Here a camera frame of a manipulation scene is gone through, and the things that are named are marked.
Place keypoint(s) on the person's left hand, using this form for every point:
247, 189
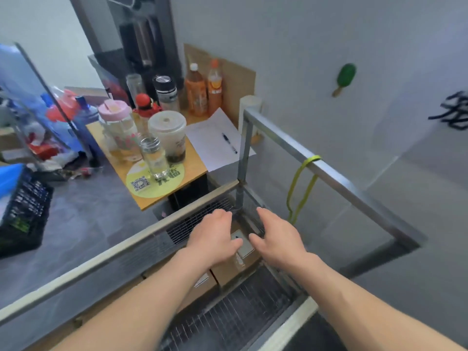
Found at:
214, 241

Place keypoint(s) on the person's right hand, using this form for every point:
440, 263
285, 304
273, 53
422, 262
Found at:
285, 244

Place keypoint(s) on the person's left forearm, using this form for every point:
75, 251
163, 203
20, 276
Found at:
139, 310

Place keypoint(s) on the person's right forearm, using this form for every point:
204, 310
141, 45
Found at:
365, 310

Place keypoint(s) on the yellow-green round sticker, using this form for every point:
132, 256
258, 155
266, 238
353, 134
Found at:
140, 186

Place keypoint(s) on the white paper sheet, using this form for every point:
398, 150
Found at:
208, 146

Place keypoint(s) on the black pen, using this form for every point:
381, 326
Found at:
229, 143

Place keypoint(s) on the clear glass jar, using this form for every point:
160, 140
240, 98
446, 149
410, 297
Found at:
155, 160

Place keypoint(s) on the white lid drink cup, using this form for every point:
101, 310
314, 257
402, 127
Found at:
168, 135

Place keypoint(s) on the small yellow table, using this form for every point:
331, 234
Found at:
106, 153

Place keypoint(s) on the brown tea bottle white cap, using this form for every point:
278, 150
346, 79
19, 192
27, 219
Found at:
196, 95

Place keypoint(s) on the pink lid clear tumbler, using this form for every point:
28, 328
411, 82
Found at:
118, 127

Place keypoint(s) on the orange drink bottle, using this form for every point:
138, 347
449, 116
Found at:
214, 91

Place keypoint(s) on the red lid bottle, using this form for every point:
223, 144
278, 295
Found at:
146, 105

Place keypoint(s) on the black lid steel flask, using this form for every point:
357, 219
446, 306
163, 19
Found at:
166, 95

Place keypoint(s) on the heap of mixed rubbish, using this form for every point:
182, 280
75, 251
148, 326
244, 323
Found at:
66, 164

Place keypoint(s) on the blue water jug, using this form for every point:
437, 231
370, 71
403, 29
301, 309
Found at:
87, 131

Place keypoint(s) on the black plastic crate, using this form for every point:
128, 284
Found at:
29, 215

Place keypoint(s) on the red plastic object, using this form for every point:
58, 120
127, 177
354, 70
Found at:
62, 105

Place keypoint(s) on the black water dispenser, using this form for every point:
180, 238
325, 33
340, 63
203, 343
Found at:
142, 40

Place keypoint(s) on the blue plastic box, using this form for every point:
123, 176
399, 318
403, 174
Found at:
9, 179

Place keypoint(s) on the large pale blue jug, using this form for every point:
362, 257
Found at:
25, 87

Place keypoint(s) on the green popsicle wall hook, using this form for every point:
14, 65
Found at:
346, 74

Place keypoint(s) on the wall sign with black characters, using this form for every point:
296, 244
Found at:
453, 109

